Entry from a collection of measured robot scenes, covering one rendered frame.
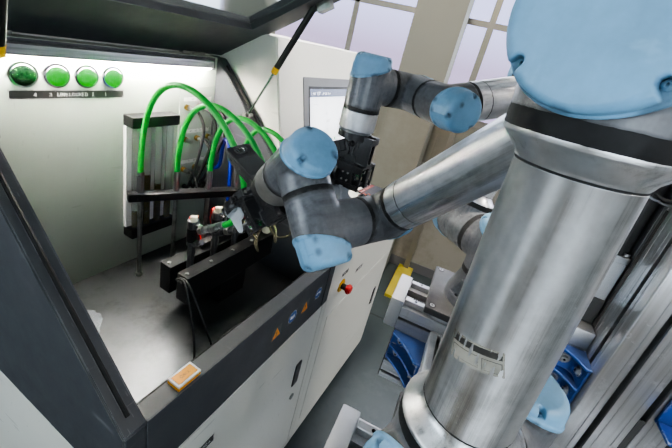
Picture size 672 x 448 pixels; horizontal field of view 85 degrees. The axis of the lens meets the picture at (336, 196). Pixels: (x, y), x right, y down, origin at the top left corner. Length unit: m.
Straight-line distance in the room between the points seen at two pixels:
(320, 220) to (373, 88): 0.33
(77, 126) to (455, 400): 0.95
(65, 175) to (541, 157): 1.00
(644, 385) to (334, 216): 0.49
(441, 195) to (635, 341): 0.34
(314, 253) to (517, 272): 0.27
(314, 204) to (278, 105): 0.71
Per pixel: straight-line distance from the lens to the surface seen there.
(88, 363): 0.73
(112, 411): 0.74
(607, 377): 0.70
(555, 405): 0.52
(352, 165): 0.75
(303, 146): 0.48
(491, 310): 0.31
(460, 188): 0.47
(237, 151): 0.70
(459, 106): 0.66
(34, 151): 1.03
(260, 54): 1.20
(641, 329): 0.66
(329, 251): 0.48
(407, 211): 0.52
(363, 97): 0.73
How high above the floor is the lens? 1.57
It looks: 22 degrees down
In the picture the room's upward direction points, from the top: 14 degrees clockwise
